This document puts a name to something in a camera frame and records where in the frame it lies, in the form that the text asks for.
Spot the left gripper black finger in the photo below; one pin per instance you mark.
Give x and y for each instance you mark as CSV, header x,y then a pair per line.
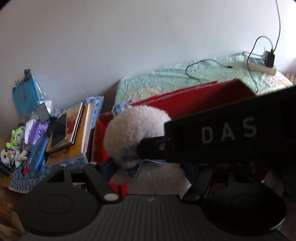
x,y
97,186

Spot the white plush lamb toy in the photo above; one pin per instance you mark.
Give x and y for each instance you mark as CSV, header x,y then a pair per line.
x,y
136,148

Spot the red cardboard storage box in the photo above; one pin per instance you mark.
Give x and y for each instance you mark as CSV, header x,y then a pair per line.
x,y
176,104

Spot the stack of books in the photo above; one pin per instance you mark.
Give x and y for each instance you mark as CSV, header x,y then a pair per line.
x,y
72,144

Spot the small black mirror stand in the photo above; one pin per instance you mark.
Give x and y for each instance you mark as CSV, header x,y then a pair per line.
x,y
44,116

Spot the green frog plush toy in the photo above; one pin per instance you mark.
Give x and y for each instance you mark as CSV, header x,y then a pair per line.
x,y
17,138

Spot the white panda plush toy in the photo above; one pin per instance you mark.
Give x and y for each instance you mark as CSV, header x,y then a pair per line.
x,y
7,157

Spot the pastel patterned bed sheet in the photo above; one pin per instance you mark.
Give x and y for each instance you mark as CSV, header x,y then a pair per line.
x,y
139,87

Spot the white power strip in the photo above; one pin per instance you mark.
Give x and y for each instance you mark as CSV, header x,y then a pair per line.
x,y
255,63

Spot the black charger plug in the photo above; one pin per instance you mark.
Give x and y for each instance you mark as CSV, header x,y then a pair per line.
x,y
269,58

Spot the blue notebook in plastic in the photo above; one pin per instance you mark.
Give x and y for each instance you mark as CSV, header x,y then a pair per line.
x,y
27,94

